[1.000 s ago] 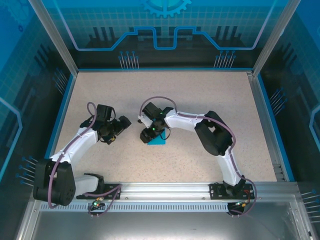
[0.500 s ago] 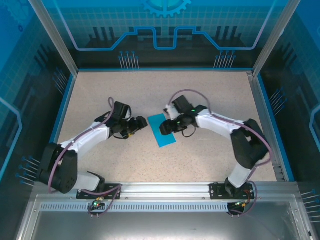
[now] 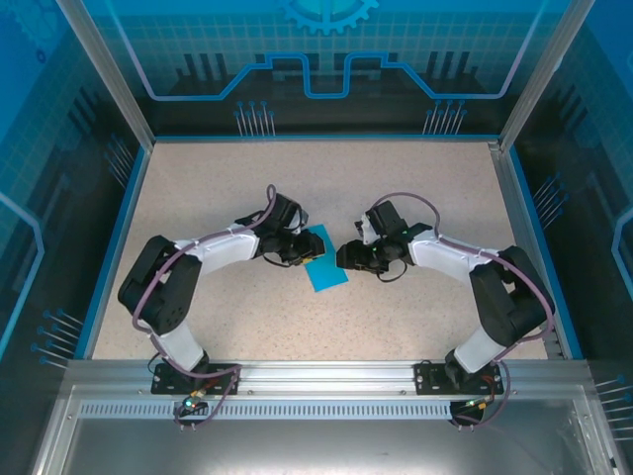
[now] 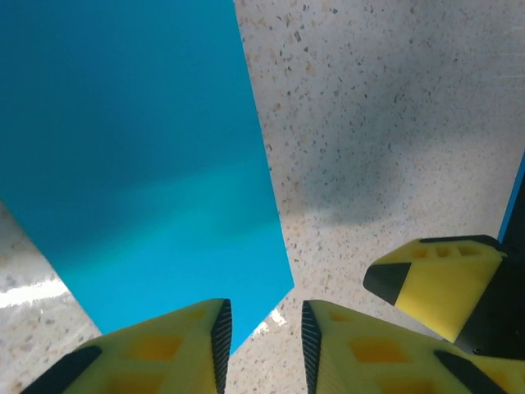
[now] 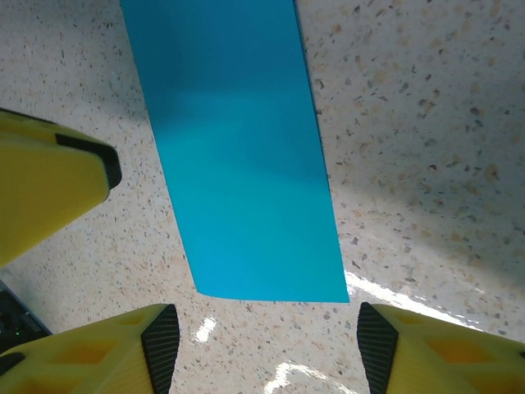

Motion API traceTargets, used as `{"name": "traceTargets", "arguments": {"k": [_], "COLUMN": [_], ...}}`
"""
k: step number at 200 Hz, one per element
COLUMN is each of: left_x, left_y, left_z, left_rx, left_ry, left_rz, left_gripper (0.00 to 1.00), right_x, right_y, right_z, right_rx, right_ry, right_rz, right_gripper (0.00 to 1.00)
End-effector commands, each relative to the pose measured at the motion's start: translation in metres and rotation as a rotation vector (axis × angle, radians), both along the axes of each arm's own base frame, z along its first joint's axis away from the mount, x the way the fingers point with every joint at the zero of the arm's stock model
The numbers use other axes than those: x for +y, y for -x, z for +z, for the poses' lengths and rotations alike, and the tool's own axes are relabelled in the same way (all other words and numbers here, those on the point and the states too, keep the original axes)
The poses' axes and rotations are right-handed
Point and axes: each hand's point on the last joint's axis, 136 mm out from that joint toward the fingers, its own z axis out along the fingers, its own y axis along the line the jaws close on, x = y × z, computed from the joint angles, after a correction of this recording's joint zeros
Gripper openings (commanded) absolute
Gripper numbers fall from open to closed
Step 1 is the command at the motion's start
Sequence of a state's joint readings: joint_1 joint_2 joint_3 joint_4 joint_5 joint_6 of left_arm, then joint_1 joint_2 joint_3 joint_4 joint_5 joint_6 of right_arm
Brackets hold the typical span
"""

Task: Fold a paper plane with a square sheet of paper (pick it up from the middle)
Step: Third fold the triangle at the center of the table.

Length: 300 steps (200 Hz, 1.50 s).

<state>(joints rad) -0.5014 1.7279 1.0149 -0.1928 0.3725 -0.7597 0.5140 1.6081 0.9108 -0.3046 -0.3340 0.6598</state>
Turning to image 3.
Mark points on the blue table edge strip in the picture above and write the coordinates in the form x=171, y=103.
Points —
x=544, y=247
x=114, y=257

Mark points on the aluminium frame post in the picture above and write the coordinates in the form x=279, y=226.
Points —
x=544, y=74
x=114, y=74

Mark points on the grey metal tray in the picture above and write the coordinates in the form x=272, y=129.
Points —
x=316, y=445

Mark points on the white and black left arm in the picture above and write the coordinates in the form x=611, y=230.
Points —
x=163, y=297

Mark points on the aluminium mounting rail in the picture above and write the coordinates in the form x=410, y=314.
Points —
x=326, y=373

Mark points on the blue cloth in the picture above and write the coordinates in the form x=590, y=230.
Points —
x=329, y=277

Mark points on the aluminium side rail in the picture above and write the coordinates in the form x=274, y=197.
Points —
x=524, y=247

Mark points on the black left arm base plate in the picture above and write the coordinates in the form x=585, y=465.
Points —
x=225, y=371

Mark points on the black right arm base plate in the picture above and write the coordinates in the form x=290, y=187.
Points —
x=427, y=378

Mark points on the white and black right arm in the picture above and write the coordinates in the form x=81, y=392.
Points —
x=504, y=307

